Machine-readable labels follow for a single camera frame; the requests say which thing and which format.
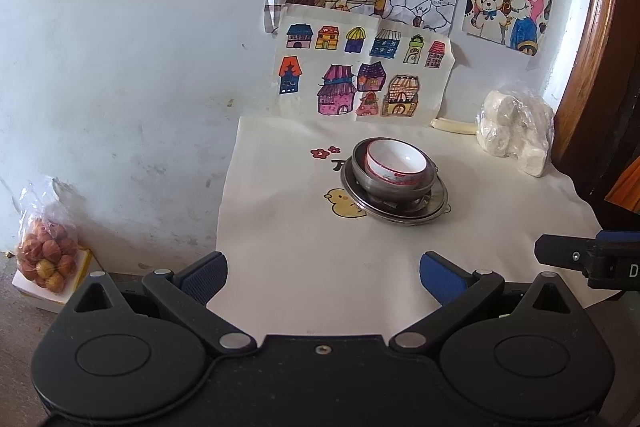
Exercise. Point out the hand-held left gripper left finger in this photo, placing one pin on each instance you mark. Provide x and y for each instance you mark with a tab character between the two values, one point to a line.
205	278

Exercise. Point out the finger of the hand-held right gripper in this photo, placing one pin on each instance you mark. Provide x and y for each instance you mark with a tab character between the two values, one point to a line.
560	251
620	236

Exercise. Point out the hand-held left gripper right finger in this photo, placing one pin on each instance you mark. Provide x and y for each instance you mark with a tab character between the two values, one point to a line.
440	278

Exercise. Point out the stainless steel plate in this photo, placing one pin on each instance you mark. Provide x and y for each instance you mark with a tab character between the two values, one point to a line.
425	210

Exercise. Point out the stainless steel bowl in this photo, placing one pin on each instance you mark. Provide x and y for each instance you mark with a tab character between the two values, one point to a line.
364	182

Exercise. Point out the white bowl with red rim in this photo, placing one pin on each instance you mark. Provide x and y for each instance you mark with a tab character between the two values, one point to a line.
395	157

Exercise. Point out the orange object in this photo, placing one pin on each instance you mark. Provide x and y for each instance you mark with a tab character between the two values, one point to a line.
625	187

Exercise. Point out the white printed table mat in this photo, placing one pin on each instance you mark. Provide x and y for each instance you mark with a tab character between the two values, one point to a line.
300	257

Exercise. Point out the plastic bag of white lumps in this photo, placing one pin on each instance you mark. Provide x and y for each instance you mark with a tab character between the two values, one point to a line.
515	132

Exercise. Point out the rolled white paper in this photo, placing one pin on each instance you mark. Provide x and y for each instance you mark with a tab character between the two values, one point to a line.
452	126

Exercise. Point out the plastic bag of round fruit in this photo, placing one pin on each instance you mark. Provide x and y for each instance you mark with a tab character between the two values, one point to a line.
47	252

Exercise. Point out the white box with yellow edge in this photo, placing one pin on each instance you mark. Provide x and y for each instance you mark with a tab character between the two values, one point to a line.
30	296

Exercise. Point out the paper drawing of colourful houses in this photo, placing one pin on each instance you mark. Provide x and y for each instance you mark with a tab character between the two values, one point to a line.
305	102

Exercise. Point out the curved wooden frame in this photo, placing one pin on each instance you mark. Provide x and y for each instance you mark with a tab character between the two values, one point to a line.
585	32

